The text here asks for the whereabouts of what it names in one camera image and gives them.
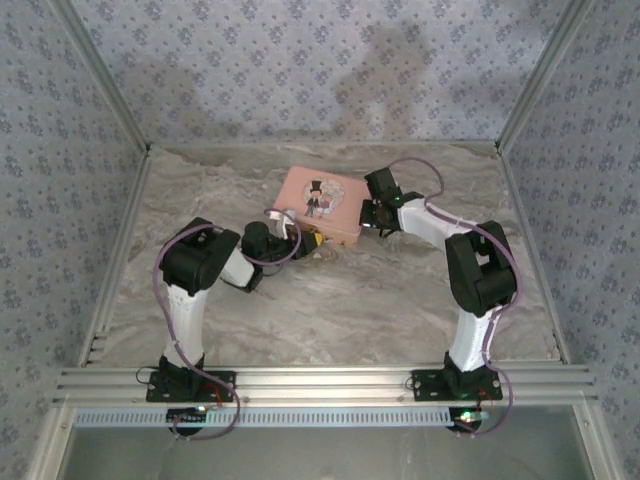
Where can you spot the aluminium frame cross rail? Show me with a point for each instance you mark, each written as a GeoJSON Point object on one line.
{"type": "Point", "coordinates": [320, 382]}

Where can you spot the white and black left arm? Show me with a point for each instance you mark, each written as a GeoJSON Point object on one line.
{"type": "Point", "coordinates": [192, 260]}

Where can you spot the small black controller board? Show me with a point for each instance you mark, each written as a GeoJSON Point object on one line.
{"type": "Point", "coordinates": [187, 415]}
{"type": "Point", "coordinates": [467, 417]}

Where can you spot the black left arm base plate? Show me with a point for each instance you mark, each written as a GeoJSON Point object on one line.
{"type": "Point", "coordinates": [220, 387]}

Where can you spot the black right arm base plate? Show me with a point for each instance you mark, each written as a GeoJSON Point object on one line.
{"type": "Point", "coordinates": [430, 387]}

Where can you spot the aluminium frame post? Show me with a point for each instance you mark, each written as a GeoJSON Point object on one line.
{"type": "Point", "coordinates": [100, 75]}
{"type": "Point", "coordinates": [545, 75]}

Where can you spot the aluminium frame side rail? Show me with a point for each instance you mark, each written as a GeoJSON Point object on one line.
{"type": "Point", "coordinates": [535, 250]}
{"type": "Point", "coordinates": [117, 250]}

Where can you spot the pink wedding cartoon box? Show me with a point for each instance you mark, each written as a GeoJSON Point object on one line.
{"type": "Point", "coordinates": [325, 200]}

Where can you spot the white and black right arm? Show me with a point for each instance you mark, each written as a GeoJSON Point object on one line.
{"type": "Point", "coordinates": [480, 270]}

